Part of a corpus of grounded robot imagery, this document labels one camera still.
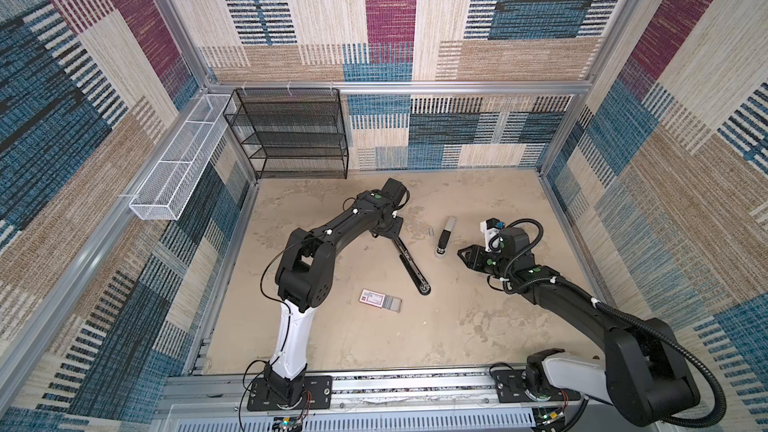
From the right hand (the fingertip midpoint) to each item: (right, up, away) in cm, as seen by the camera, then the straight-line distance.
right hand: (462, 257), depth 87 cm
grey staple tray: (-20, -13, 0) cm, 24 cm away
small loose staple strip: (-7, +6, +15) cm, 17 cm away
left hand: (-21, +8, +9) cm, 24 cm away
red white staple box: (-26, -12, 0) cm, 28 cm away
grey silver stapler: (-4, +5, +7) cm, 9 cm away
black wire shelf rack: (-57, +41, +24) cm, 74 cm away
